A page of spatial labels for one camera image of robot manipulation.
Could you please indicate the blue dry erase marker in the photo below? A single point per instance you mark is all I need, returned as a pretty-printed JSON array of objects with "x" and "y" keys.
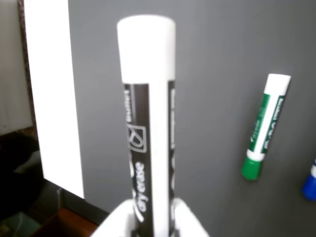
[{"x": 310, "y": 182}]

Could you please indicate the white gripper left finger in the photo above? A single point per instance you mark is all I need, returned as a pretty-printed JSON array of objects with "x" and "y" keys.
[{"x": 116, "y": 219}]

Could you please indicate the black dry erase marker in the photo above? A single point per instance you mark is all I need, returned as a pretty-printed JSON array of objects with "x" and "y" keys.
[{"x": 148, "y": 98}]

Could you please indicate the grey rubber mat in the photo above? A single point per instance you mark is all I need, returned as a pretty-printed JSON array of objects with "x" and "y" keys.
[{"x": 222, "y": 123}]

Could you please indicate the green dry erase marker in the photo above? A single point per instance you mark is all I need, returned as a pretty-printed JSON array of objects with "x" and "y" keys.
[{"x": 266, "y": 118}]

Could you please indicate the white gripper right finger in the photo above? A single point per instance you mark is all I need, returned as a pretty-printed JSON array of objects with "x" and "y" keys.
[{"x": 187, "y": 219}]

